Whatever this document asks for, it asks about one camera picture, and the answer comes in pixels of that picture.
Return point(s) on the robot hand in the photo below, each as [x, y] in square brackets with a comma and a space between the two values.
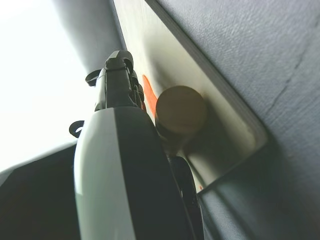
[112, 162]

